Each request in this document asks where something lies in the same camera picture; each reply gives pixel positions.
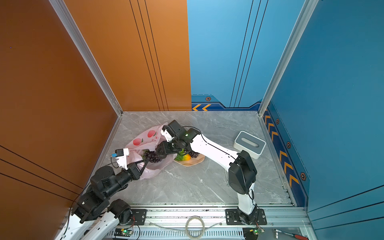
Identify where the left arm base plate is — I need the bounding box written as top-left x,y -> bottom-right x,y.
127,209 -> 148,226

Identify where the red handled tool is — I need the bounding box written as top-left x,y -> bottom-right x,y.
273,229 -> 309,240

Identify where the left aluminium corner post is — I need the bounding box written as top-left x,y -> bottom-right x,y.
49,0 -> 123,117

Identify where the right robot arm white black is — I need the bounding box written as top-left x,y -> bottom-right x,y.
156,120 -> 257,225

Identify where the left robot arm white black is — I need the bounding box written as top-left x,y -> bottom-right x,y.
56,160 -> 148,240

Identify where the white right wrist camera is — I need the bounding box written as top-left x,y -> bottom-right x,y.
161,126 -> 174,143

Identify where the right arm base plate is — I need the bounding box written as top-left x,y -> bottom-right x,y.
225,208 -> 268,226

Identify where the right aluminium corner post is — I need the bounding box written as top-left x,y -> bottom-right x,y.
258,0 -> 319,117

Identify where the white grey tissue box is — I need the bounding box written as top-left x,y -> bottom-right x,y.
234,131 -> 266,159

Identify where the pink fruit plate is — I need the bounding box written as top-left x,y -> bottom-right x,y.
174,154 -> 205,167

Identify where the purple grape bunch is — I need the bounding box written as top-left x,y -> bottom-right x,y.
188,151 -> 199,159
142,150 -> 162,163

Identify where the left green circuit board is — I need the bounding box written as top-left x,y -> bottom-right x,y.
114,228 -> 134,238

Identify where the coiled clear cable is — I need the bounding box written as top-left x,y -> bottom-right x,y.
148,215 -> 224,240

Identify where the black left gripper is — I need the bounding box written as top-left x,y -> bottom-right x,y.
105,158 -> 149,200

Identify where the pink printed plastic bag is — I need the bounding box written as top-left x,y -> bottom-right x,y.
125,123 -> 177,180

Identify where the aluminium corner post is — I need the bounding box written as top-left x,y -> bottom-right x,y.
49,0 -> 123,117
258,0 -> 319,117

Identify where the aluminium front rail frame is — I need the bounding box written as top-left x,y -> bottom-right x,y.
53,203 -> 319,240

